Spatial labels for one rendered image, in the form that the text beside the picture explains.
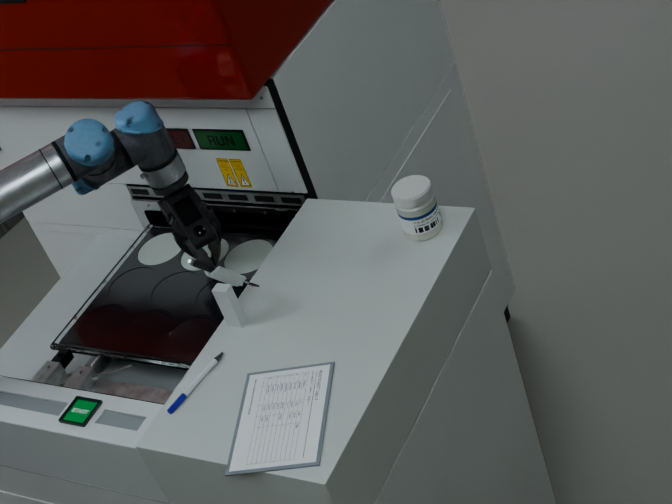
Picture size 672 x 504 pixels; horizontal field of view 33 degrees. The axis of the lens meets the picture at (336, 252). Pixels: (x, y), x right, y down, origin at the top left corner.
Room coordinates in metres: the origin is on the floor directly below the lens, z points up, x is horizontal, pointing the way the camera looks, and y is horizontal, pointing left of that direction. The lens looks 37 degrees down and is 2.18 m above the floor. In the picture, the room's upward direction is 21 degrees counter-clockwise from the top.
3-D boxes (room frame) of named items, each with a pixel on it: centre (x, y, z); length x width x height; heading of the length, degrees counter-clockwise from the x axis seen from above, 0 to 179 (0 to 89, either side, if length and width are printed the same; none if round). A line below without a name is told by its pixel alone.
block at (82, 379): (1.63, 0.53, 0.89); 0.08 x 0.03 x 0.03; 141
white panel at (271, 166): (2.10, 0.32, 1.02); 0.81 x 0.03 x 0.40; 51
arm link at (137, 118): (1.83, 0.25, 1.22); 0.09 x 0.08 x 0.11; 105
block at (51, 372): (1.68, 0.59, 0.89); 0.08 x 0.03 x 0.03; 141
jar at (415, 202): (1.62, -0.16, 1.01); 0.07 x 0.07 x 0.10
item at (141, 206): (1.98, 0.19, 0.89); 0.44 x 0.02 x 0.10; 51
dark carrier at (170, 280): (1.80, 0.31, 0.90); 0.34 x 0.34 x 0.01; 51
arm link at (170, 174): (1.83, 0.24, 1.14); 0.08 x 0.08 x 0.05
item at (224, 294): (1.56, 0.19, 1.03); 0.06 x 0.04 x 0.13; 141
